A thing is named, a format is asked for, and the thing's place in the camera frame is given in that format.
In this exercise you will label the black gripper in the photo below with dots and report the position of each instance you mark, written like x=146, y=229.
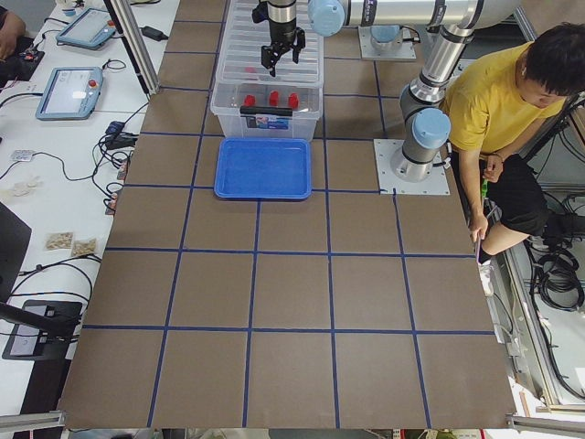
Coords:
x=281, y=28

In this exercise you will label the red block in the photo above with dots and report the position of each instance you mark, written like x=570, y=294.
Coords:
x=274, y=98
x=293, y=101
x=249, y=101

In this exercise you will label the clear plastic box lid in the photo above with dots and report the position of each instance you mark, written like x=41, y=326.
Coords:
x=240, y=52

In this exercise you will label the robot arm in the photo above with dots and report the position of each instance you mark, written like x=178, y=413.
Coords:
x=427, y=127
x=386, y=40

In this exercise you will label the clear plastic storage box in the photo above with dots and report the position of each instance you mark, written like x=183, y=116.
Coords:
x=228, y=97

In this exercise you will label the blue plastic tray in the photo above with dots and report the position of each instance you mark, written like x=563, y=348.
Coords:
x=264, y=168

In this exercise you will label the black power adapter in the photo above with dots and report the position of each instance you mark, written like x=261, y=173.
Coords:
x=153, y=33

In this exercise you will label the far teach pendant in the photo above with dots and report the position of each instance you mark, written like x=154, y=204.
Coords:
x=89, y=30

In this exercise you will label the teach pendant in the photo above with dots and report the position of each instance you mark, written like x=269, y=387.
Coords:
x=89, y=30
x=70, y=94

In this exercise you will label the person in yellow shirt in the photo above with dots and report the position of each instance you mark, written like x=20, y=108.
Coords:
x=495, y=107

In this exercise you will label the near teach pendant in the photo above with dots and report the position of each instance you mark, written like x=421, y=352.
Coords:
x=70, y=94

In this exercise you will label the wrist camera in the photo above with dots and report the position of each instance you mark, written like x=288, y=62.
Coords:
x=260, y=12

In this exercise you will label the black box latch handle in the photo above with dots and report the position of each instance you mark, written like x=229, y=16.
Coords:
x=267, y=110

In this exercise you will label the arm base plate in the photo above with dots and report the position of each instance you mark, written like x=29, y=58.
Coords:
x=407, y=54
x=398, y=176

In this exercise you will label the aluminium frame post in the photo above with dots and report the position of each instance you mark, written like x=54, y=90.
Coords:
x=126, y=26

